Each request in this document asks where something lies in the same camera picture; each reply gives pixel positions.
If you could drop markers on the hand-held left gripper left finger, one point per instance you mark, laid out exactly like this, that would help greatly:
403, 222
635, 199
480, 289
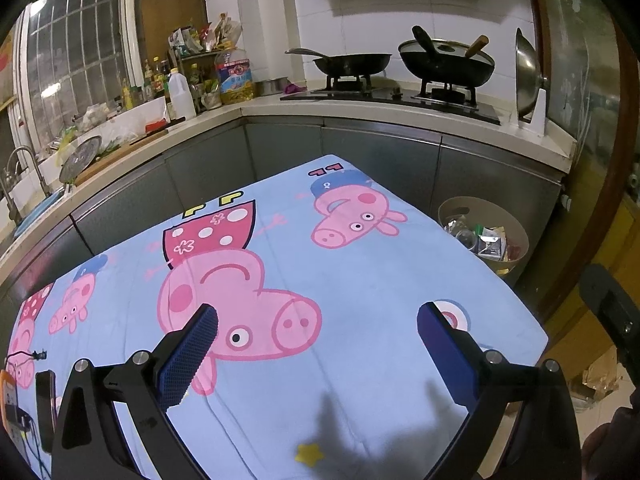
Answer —
190, 355

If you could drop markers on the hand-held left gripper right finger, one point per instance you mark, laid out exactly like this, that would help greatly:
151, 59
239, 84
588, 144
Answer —
445, 350

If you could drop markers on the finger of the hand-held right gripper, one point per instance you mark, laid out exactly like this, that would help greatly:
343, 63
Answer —
610, 305

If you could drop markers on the beige round bin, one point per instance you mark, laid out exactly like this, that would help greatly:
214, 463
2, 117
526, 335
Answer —
480, 207

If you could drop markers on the crumpled clear plastic bag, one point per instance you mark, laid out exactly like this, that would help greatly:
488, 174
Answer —
597, 385

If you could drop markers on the silver foil packet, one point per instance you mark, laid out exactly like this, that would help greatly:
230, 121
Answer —
490, 247

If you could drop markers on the clear plastic package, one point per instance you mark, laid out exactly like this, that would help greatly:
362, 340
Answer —
462, 235

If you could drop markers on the cartoon pig printed blanket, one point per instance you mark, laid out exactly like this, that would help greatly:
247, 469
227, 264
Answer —
350, 270

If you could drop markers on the black phone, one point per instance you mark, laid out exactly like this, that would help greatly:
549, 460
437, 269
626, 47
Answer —
45, 410

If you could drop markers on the orange device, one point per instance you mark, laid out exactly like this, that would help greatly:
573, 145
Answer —
7, 395

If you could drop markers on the grey kitchen cabinet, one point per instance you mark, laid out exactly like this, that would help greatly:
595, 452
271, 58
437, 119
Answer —
380, 160

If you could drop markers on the white lid holder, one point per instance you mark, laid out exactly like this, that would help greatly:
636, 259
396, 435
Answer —
539, 115

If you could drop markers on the blue cloth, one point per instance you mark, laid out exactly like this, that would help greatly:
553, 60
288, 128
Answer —
40, 210

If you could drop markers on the round metal lid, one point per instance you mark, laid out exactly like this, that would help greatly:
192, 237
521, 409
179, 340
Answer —
80, 159

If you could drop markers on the steel wok lid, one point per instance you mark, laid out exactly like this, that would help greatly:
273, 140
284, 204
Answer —
530, 75

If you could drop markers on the white tray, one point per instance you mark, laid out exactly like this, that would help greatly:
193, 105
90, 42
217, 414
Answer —
140, 112

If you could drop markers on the black gas stove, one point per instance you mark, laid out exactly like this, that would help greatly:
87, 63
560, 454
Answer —
390, 102

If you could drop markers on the steel faucet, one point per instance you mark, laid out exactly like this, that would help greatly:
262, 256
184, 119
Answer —
30, 157

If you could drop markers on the white plastic jug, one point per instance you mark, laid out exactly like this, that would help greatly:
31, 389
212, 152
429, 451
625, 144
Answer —
181, 100

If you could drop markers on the row of sauce bottles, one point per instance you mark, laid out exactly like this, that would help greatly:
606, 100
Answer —
157, 80

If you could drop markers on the black wok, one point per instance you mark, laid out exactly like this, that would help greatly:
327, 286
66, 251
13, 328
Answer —
445, 72

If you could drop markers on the cooking oil bottle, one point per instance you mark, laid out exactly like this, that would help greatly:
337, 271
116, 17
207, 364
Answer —
235, 80

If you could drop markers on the steel bowl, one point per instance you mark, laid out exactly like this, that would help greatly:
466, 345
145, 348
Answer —
274, 86

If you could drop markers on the purple cloth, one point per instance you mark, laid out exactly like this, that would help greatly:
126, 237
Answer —
294, 89

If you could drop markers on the glass pan lid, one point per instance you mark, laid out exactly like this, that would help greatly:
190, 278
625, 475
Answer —
450, 50

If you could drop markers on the black frying pan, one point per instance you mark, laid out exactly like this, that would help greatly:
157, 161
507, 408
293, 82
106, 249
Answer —
352, 63

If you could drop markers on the cluttered spice rack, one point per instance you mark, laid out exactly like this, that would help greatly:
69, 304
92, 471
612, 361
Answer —
210, 35

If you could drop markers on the barred window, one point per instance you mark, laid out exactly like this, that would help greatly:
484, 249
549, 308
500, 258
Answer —
75, 50

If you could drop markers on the wooden cutting board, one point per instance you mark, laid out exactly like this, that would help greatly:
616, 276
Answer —
170, 20

